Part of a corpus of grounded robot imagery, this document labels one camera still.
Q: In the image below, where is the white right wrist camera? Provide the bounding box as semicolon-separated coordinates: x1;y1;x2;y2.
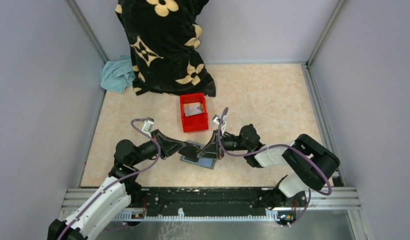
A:
212;114;227;134

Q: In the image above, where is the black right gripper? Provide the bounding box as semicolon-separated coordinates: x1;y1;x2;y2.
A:
197;129;250;160

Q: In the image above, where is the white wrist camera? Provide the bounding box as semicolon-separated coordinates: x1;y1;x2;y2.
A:
141;117;154;136
212;114;227;134

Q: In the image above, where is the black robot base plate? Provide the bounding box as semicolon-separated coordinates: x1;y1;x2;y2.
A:
110;186;308;220

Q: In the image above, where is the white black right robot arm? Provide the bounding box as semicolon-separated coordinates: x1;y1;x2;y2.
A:
196;124;340;206

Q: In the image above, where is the grey slotted cable duct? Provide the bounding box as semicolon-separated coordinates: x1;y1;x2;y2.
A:
111;208;281;223

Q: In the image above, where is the silver credit card in bin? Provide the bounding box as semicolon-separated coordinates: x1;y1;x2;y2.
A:
183;102;204;117

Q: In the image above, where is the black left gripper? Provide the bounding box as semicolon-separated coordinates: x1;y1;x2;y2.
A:
130;128;186;166

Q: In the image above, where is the grey card holder wallet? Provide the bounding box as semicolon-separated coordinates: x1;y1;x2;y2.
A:
180;140;216;170

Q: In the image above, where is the black floral blanket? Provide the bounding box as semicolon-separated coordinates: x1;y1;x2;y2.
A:
115;0;216;97

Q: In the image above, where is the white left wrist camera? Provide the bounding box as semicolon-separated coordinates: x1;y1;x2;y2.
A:
141;117;154;136

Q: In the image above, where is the red plastic bin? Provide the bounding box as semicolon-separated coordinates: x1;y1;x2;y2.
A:
179;92;209;133

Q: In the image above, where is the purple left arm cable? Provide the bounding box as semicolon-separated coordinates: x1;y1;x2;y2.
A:
56;118;162;240

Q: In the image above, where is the light blue cloth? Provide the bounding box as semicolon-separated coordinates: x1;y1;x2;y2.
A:
100;55;134;94

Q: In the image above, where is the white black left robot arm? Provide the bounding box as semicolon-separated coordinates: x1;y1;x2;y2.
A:
47;130;201;240

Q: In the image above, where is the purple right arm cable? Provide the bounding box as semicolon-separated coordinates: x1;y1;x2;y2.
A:
217;107;333;227

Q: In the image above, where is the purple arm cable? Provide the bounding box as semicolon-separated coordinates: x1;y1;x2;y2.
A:
217;107;333;227
56;118;162;240

